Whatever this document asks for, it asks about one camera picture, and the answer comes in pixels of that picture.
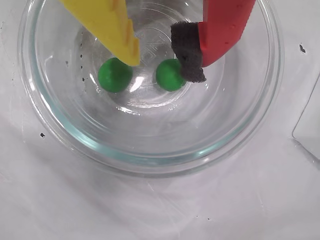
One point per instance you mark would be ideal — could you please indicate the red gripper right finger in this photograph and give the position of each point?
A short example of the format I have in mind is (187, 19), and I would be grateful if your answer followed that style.
(222, 27)

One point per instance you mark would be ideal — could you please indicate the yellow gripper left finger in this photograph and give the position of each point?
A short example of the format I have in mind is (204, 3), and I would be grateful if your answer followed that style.
(107, 25)

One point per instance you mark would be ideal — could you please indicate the green round pill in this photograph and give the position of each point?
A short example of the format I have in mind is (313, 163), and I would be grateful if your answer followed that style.
(168, 76)
(113, 77)

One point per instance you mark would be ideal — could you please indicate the glass bowl for green pills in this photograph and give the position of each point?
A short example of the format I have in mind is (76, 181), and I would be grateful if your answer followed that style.
(150, 160)

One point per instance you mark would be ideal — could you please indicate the white tablecloth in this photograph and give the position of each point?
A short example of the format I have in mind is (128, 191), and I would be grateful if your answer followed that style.
(75, 212)

